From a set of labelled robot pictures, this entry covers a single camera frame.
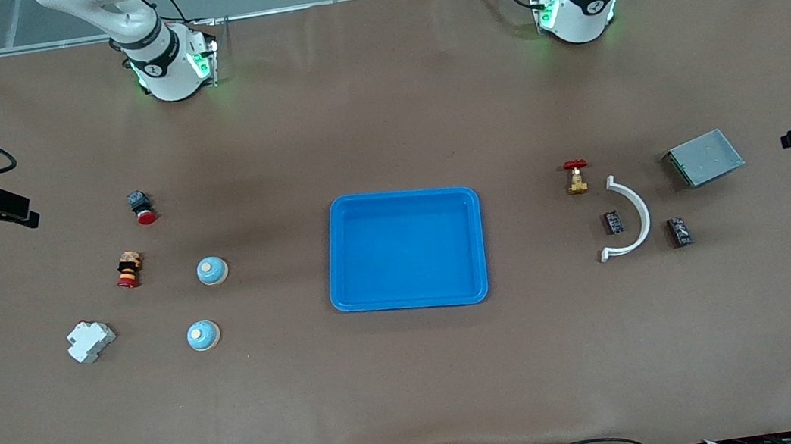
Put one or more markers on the dark cylindrical capacitor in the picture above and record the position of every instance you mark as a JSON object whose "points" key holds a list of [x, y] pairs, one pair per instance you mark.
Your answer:
{"points": [[614, 222], [679, 232]]}

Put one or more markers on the blue dome bell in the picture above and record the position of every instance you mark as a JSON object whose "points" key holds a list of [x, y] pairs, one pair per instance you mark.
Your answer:
{"points": [[203, 336], [212, 270]]}

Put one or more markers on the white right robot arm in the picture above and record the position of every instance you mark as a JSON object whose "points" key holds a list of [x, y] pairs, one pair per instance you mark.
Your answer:
{"points": [[170, 76]]}

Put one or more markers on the grey metal module box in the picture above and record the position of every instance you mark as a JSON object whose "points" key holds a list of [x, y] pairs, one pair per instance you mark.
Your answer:
{"points": [[708, 158]]}

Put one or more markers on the red pushbutton grey base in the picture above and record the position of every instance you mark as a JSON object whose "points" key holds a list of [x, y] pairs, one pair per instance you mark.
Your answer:
{"points": [[141, 206]]}

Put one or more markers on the red pushbutton orange base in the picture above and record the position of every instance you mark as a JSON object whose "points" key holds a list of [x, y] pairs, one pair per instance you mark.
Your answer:
{"points": [[129, 271]]}

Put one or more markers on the white circuit breaker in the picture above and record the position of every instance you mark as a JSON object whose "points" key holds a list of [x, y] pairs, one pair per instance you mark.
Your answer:
{"points": [[90, 342]]}

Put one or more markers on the brass valve red handwheel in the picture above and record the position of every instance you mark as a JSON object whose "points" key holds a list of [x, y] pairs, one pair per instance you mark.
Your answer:
{"points": [[576, 183]]}

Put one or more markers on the blue plastic tray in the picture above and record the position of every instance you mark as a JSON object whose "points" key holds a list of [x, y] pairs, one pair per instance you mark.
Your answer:
{"points": [[407, 251]]}

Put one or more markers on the white curved plastic bracket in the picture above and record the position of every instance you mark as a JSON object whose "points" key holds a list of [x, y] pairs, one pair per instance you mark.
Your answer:
{"points": [[643, 212]]}

